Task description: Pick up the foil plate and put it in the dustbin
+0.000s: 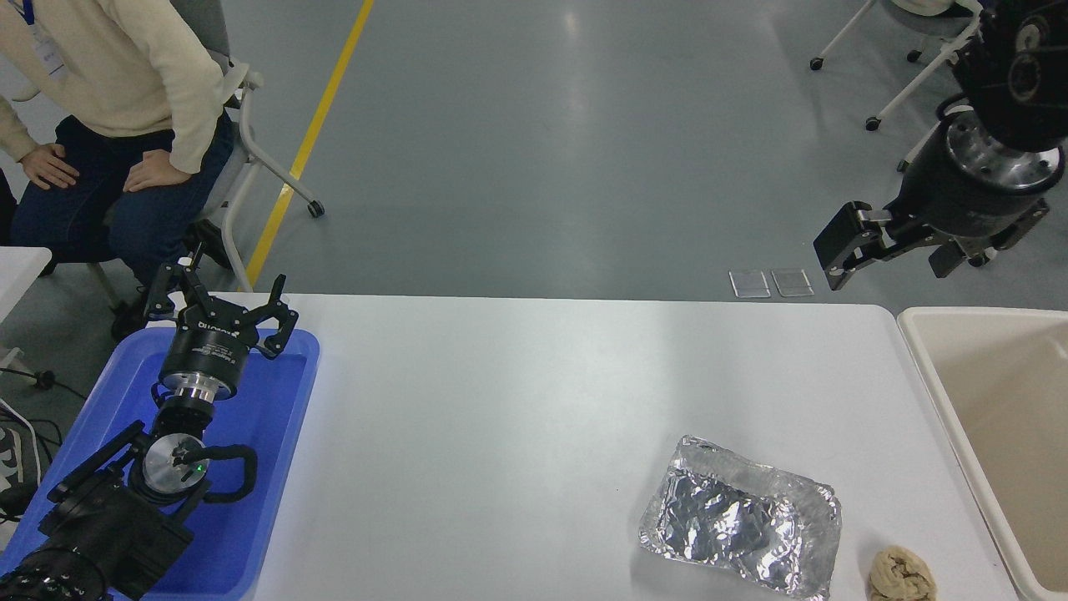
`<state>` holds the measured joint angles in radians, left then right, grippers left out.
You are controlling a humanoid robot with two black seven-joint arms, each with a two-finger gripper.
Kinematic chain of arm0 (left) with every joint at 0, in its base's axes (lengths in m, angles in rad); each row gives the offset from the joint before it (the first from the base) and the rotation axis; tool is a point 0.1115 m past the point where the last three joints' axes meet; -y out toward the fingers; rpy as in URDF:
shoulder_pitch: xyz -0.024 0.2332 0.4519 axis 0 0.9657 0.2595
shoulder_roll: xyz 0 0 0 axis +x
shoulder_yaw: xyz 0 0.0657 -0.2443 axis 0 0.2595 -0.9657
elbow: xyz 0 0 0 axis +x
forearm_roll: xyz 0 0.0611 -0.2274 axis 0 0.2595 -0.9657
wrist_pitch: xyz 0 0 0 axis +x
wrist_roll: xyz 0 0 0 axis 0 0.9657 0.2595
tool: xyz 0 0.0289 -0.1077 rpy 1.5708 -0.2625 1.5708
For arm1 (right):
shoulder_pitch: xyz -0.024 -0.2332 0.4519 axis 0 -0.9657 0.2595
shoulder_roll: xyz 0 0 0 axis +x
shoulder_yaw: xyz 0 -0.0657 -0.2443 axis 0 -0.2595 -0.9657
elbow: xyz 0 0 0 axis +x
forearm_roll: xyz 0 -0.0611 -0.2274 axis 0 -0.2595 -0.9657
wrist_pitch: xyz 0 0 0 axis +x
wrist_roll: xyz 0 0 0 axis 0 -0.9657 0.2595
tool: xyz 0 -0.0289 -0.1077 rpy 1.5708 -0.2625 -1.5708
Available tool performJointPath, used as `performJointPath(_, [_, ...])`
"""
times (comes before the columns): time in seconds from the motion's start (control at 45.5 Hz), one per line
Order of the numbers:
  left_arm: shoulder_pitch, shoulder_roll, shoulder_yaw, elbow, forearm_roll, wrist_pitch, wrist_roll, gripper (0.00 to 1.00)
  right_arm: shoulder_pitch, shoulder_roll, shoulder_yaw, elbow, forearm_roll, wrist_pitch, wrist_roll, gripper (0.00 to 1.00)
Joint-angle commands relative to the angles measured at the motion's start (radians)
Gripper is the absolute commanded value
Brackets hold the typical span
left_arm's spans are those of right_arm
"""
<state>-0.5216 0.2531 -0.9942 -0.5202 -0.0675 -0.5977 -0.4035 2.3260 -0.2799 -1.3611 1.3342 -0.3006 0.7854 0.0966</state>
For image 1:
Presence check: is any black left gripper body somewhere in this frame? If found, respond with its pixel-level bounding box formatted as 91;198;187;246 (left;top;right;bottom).
160;307;255;383

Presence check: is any small white table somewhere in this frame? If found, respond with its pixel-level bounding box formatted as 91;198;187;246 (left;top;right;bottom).
0;247;53;325

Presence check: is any silver foil tray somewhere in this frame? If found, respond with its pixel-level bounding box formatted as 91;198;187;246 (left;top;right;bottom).
638;434;844;600

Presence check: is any person's left hand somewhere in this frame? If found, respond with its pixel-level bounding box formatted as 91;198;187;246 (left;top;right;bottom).
123;149;191;193

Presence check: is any person's right hand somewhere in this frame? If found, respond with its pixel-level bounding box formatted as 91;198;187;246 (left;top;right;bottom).
20;144;81;190

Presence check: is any clear floor plate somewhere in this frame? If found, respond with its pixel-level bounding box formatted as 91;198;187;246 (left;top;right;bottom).
771;268;814;298
728;269;771;299

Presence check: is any large pale bin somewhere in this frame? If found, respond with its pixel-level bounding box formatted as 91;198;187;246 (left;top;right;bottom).
897;306;1068;601

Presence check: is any blue plastic tray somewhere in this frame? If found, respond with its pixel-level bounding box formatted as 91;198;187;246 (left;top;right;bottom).
0;327;321;601

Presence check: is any black cable with plug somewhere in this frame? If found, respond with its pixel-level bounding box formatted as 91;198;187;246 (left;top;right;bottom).
0;366;86;402

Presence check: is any crumpled tan paper ball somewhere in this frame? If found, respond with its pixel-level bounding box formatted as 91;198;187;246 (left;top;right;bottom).
868;545;938;601

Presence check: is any white name badge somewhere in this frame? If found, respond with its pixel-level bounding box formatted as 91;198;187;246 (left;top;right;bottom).
32;23;69;81

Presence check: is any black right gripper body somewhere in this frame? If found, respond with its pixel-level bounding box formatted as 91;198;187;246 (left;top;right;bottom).
893;125;1054;240

